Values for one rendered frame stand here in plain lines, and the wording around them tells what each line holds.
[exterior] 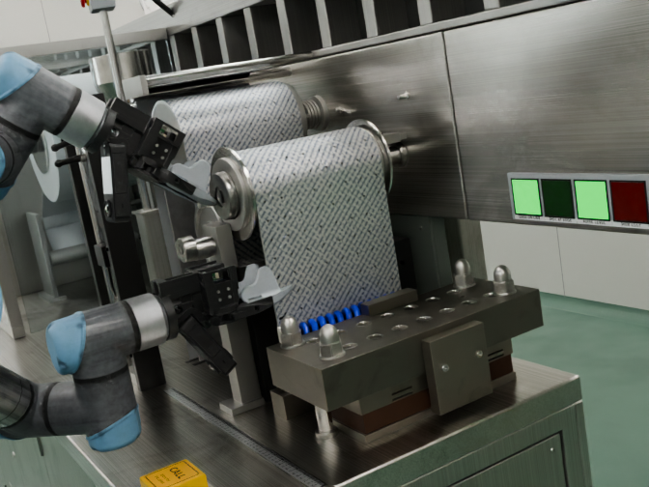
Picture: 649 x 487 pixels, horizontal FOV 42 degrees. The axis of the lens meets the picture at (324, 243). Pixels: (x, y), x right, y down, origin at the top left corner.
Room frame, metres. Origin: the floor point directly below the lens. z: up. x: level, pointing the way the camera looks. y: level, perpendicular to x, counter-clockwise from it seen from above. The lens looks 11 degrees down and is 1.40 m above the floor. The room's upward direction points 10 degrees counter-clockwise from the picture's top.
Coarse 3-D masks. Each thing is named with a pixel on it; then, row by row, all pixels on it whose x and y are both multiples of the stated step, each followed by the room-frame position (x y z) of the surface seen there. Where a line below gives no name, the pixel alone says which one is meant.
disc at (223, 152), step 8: (216, 152) 1.31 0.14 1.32; (224, 152) 1.29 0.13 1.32; (232, 152) 1.27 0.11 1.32; (232, 160) 1.27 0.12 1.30; (240, 160) 1.25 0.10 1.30; (240, 168) 1.25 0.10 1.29; (248, 176) 1.23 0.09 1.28; (248, 184) 1.23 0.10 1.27; (248, 192) 1.24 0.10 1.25; (248, 200) 1.24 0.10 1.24; (256, 208) 1.23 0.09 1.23; (248, 216) 1.25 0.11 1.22; (256, 216) 1.24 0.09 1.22; (248, 224) 1.26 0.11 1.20; (232, 232) 1.31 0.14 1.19; (240, 232) 1.28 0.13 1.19; (248, 232) 1.26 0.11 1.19; (240, 240) 1.29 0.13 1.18
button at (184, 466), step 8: (176, 464) 1.07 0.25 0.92; (184, 464) 1.07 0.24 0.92; (192, 464) 1.06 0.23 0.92; (160, 472) 1.06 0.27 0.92; (168, 472) 1.05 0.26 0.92; (176, 472) 1.05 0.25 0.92; (184, 472) 1.04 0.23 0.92; (192, 472) 1.04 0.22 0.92; (200, 472) 1.03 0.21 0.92; (144, 480) 1.04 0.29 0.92; (152, 480) 1.03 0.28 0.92; (160, 480) 1.03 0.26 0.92; (168, 480) 1.02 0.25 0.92; (176, 480) 1.02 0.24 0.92; (184, 480) 1.02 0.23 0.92; (192, 480) 1.02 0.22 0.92; (200, 480) 1.02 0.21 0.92
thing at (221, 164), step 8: (376, 144) 1.37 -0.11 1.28; (216, 160) 1.30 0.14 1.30; (224, 160) 1.28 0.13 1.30; (216, 168) 1.31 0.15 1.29; (224, 168) 1.28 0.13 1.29; (232, 168) 1.26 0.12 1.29; (232, 176) 1.26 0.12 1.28; (240, 176) 1.25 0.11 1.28; (240, 184) 1.24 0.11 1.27; (240, 192) 1.25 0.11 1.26; (240, 200) 1.25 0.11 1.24; (240, 208) 1.26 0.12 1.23; (248, 208) 1.25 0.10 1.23; (240, 216) 1.26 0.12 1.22; (232, 224) 1.29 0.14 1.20; (240, 224) 1.27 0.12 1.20; (256, 224) 1.28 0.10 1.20
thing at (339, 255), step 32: (384, 192) 1.36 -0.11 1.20; (288, 224) 1.27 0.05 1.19; (320, 224) 1.29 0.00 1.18; (352, 224) 1.32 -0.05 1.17; (384, 224) 1.35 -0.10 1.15; (288, 256) 1.26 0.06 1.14; (320, 256) 1.29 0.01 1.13; (352, 256) 1.32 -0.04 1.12; (384, 256) 1.35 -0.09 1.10; (320, 288) 1.28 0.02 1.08; (352, 288) 1.31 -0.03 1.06; (384, 288) 1.34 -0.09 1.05
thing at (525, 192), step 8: (520, 184) 1.20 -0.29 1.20; (528, 184) 1.18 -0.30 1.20; (536, 184) 1.17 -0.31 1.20; (520, 192) 1.20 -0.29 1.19; (528, 192) 1.18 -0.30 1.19; (536, 192) 1.17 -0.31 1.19; (520, 200) 1.20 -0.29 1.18; (528, 200) 1.19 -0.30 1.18; (536, 200) 1.17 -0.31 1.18; (520, 208) 1.20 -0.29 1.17; (528, 208) 1.19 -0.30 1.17; (536, 208) 1.17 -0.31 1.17
